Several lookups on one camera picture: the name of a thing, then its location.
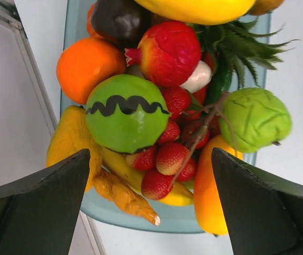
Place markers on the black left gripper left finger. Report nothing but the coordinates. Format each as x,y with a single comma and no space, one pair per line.
38,213

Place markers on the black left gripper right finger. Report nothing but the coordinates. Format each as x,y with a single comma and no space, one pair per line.
263,212

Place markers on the orange ginger root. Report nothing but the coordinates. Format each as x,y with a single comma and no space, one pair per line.
111,187

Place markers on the green watermelon ball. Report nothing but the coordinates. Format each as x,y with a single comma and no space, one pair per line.
126,114

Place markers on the orange tangerine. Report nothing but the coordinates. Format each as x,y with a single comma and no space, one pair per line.
85,64

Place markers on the yellow orange mango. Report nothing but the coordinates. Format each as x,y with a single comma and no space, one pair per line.
207,205

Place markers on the blue-grey fruit tray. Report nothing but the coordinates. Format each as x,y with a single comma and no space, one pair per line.
174,219

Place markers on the yellow banana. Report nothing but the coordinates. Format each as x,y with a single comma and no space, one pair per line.
179,195

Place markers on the green custard apple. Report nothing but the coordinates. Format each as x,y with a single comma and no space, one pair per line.
254,118

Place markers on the red strawberry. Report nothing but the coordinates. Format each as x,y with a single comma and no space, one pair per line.
155,185

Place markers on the white garlic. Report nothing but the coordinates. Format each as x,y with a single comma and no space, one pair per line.
200,77

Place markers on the green pineapple leaves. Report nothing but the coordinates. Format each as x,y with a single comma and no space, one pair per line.
234,49

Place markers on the red pomegranate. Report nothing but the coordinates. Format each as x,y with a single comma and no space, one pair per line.
167,54

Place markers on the yellow lemon mango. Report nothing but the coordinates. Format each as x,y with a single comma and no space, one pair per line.
204,12

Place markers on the dark purple fruit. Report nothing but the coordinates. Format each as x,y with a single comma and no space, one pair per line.
123,22

